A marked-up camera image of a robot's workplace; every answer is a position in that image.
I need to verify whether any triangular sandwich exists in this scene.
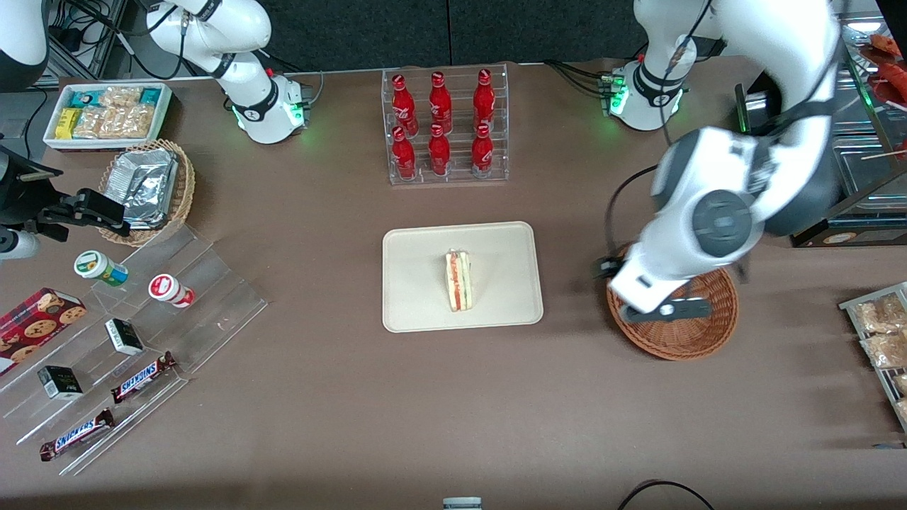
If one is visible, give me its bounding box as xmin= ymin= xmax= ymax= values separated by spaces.
xmin=445 ymin=248 xmax=474 ymax=312

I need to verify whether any clear acrylic stepped display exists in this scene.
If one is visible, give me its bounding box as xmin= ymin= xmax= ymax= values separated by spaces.
xmin=0 ymin=225 xmax=269 ymax=477

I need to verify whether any red plaid cookie box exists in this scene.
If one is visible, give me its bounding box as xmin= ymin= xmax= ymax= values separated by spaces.
xmin=0 ymin=287 xmax=87 ymax=376

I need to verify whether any red lid white cup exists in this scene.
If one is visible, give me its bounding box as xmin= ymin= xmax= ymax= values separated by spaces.
xmin=148 ymin=273 xmax=195 ymax=308

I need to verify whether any brown snickers bar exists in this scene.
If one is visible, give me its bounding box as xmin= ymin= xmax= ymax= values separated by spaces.
xmin=111 ymin=351 xmax=178 ymax=404
xmin=39 ymin=409 xmax=116 ymax=462

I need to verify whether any black food warmer case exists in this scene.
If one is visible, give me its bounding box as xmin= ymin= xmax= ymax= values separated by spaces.
xmin=735 ymin=13 xmax=907 ymax=249

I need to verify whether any green lid white cup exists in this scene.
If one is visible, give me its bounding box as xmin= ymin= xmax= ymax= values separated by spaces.
xmin=74 ymin=250 xmax=130 ymax=288

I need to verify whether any white rectangular snack bin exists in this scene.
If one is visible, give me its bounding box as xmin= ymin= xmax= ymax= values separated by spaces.
xmin=43 ymin=83 xmax=173 ymax=152

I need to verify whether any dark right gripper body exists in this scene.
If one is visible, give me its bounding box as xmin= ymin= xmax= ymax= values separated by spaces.
xmin=0 ymin=145 xmax=63 ymax=229

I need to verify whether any light wicker basket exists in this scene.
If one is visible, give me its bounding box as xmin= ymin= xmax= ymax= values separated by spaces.
xmin=98 ymin=139 xmax=196 ymax=247

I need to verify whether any metal wire tray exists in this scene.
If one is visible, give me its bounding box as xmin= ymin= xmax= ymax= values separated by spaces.
xmin=838 ymin=282 xmax=907 ymax=433

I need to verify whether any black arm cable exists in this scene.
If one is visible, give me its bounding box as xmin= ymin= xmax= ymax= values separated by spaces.
xmin=604 ymin=164 xmax=660 ymax=263

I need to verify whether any silver foil package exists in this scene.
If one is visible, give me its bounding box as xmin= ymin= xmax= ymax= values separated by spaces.
xmin=108 ymin=149 xmax=179 ymax=213
xmin=124 ymin=207 xmax=174 ymax=231

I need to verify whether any steel warmer pan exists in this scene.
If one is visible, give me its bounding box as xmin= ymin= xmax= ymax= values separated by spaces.
xmin=833 ymin=84 xmax=879 ymax=135
xmin=836 ymin=136 xmax=907 ymax=198

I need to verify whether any black looped cable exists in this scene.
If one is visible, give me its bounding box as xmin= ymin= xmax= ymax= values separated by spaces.
xmin=616 ymin=480 xmax=716 ymax=510

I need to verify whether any red cola bottle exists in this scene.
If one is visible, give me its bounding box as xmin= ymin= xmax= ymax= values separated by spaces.
xmin=428 ymin=71 xmax=454 ymax=135
xmin=473 ymin=68 xmax=497 ymax=133
xmin=391 ymin=126 xmax=417 ymax=181
xmin=471 ymin=123 xmax=495 ymax=178
xmin=427 ymin=124 xmax=452 ymax=177
xmin=391 ymin=73 xmax=419 ymax=137

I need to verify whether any small black white box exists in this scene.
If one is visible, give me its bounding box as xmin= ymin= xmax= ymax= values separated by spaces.
xmin=37 ymin=365 xmax=84 ymax=401
xmin=105 ymin=318 xmax=145 ymax=356

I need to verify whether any black base cable bundle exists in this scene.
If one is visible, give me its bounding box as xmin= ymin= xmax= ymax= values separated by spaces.
xmin=544 ymin=60 xmax=612 ymax=96

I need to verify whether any beige plastic tray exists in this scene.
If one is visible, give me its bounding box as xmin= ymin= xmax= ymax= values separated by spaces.
xmin=383 ymin=221 xmax=544 ymax=334

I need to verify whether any clear nut snack bag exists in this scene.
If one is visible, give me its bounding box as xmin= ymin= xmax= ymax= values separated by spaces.
xmin=73 ymin=106 xmax=114 ymax=140
xmin=108 ymin=104 xmax=155 ymax=139
xmin=99 ymin=86 xmax=142 ymax=108

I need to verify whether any brown wicker basket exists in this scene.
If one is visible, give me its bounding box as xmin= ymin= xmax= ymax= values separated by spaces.
xmin=607 ymin=244 xmax=739 ymax=361

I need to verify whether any clear acrylic bottle rack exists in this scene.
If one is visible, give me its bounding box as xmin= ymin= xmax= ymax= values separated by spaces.
xmin=381 ymin=64 xmax=509 ymax=186

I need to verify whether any red sausage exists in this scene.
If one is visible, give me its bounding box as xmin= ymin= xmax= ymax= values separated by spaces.
xmin=875 ymin=64 xmax=907 ymax=100
xmin=870 ymin=34 xmax=907 ymax=63

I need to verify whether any aluminium frame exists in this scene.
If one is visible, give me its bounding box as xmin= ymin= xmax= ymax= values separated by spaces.
xmin=43 ymin=0 xmax=132 ymax=86

